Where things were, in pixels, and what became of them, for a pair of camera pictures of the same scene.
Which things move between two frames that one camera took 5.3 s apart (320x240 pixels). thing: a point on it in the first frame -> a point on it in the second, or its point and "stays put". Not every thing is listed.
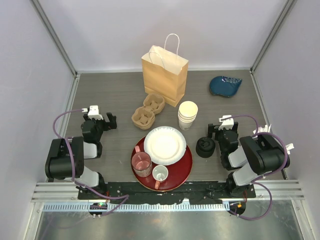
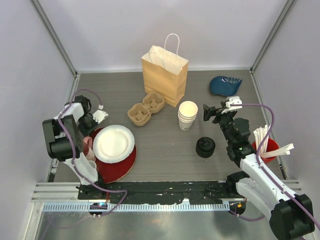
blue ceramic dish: (224, 85) stays put
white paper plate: (165, 145) -> (113, 144)
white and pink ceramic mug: (160, 174) -> (92, 169)
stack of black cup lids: (205, 147) stays put
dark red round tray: (178, 173) -> (113, 172)
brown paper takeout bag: (164, 72) stays put
